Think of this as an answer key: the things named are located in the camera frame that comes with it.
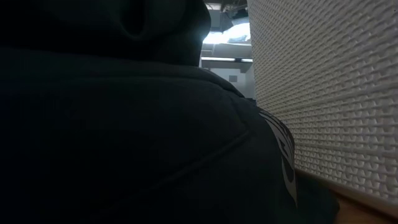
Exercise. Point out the white perforated plastic basket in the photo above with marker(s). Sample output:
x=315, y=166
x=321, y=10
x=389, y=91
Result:
x=335, y=93

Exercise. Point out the black garment with grey print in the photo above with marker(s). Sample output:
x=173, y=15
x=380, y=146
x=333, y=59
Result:
x=124, y=140

